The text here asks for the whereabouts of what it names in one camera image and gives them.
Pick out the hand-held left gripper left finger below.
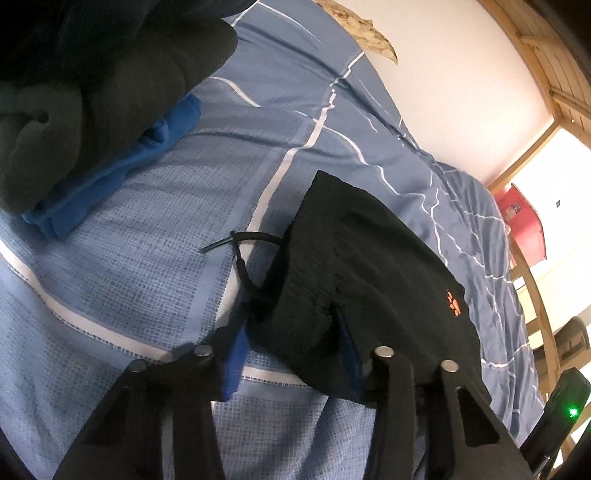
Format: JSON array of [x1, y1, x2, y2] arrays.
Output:
[[53, 323, 253, 480]]

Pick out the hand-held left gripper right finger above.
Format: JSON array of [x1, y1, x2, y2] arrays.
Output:
[[335, 309, 536, 480]]

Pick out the black pants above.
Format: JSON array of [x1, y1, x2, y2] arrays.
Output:
[[201, 170, 484, 411]]

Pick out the dark chair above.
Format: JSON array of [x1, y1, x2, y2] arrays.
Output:
[[556, 316, 591, 361]]

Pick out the blue checked duvet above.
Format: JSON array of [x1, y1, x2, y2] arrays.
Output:
[[0, 0, 546, 480]]

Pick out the red storage bin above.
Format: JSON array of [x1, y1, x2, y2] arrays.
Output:
[[494, 183, 547, 264]]

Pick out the blue folded garment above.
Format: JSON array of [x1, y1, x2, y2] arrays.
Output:
[[21, 95, 203, 240]]

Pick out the stack of dark folded clothes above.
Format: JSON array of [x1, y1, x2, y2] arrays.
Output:
[[0, 0, 239, 214]]

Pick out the beige patterned pillow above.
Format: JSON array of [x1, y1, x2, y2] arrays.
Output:
[[316, 0, 399, 65]]

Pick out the wooden bunk bed frame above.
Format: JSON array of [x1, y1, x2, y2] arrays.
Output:
[[478, 0, 591, 393]]

